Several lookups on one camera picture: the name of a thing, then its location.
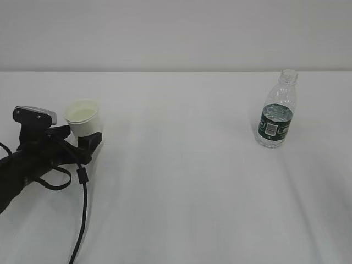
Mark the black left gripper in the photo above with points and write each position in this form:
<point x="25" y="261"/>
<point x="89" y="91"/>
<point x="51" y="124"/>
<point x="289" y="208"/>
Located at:
<point x="35" y="158"/>

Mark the white paper cup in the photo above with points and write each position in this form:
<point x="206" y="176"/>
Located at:
<point x="83" y="119"/>

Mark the clear green-label water bottle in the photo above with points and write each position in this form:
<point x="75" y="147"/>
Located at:
<point x="278" y="111"/>

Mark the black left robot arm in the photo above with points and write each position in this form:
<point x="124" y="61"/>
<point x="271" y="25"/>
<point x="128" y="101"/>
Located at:
<point x="12" y="183"/>

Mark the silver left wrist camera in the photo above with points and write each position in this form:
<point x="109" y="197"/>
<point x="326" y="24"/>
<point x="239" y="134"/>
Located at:
<point x="34" y="122"/>

